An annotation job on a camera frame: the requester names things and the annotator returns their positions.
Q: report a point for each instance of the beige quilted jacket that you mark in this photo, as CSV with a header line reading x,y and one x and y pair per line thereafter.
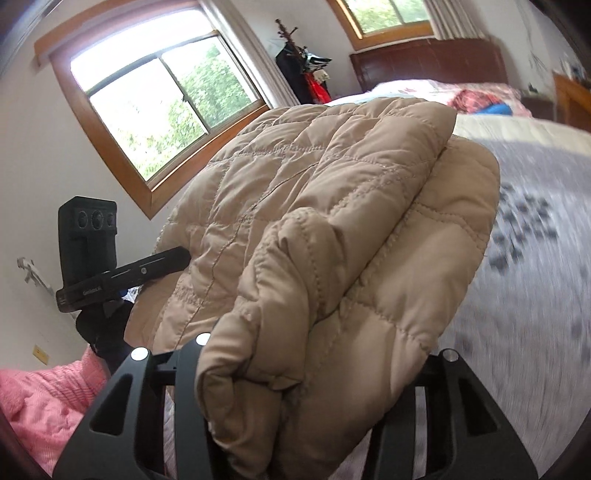
x,y
330,247

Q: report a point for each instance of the back window wooden frame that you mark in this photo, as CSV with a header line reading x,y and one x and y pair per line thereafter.
x,y
373,23

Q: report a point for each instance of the wooden desk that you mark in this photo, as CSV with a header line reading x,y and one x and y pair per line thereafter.
x,y
573,103

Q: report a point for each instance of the pink fluffy sleeve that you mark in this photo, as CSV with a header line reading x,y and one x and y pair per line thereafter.
x,y
44,407

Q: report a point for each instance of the blue cloth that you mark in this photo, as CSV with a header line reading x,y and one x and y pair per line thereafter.
x,y
497,109

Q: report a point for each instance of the striped curtain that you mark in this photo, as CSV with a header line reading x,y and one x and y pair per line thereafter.
x,y
450,20

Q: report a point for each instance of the coat rack with clothes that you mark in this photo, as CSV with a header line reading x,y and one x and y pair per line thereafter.
x,y
304,71

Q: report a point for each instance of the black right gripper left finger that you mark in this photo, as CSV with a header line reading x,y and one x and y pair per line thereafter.
x,y
121,434

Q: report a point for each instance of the dark wooden headboard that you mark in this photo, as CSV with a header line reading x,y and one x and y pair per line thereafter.
x,y
453,61

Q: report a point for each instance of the grey quilted bedspread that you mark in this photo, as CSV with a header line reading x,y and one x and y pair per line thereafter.
x,y
524,326

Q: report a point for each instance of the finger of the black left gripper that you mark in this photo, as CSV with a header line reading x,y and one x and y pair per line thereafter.
x,y
112,285

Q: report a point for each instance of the white side curtain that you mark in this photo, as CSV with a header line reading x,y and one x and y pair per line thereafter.
x,y
250,52

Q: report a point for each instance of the side window wooden frame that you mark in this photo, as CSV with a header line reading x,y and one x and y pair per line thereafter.
x,y
155,86

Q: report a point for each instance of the red patterned cloth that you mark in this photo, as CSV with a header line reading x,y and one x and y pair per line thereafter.
x,y
472,101

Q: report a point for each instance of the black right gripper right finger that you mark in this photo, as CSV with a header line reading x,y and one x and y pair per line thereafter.
x,y
468,435

